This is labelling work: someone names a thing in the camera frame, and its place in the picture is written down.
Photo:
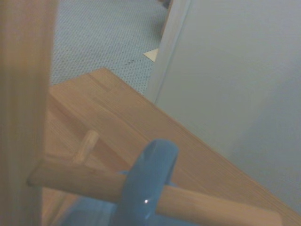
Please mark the white door frame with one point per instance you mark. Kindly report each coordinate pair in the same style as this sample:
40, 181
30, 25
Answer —
169, 47

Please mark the small paper scrap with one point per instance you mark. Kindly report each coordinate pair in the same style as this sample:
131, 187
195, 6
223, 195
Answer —
152, 54

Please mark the blue enamel mug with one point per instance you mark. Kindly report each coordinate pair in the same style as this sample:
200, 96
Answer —
145, 183

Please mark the wooden mug tree black base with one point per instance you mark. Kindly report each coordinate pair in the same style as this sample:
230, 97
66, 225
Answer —
21, 94

